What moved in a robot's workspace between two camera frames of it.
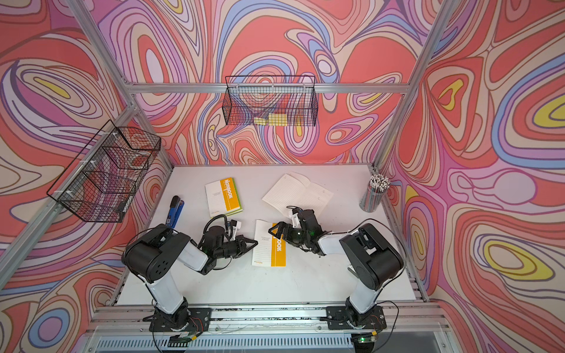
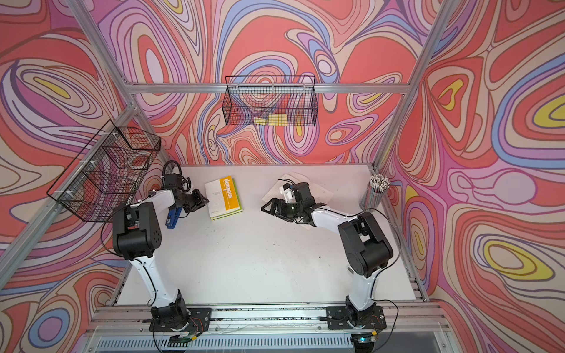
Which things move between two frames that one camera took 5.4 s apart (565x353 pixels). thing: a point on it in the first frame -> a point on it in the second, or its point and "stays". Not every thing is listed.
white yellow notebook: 223,198 stays
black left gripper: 240,243 -> 198,201
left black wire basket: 101,182 stays
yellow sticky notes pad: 274,120 stays
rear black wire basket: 272,100 stays
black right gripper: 288,228 -> 279,213
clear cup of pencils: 376,191 stays
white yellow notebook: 271,250 -> 223,198
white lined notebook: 295,190 stays
